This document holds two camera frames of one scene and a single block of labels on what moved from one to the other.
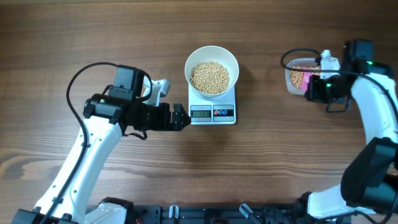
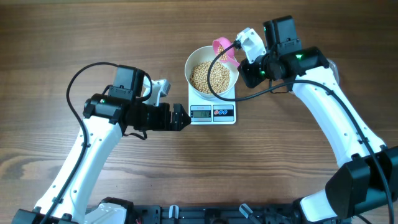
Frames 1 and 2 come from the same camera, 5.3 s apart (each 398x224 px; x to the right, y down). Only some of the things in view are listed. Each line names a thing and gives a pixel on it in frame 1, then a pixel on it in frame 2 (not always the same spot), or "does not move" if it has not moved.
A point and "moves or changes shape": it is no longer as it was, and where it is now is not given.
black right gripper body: x=326 y=89 → x=256 y=72
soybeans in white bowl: x=209 y=78 does not move
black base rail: x=221 y=214 does not move
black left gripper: x=163 y=124 does not move
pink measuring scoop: x=306 y=79 moves or changes shape
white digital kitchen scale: x=219 y=111 does not move
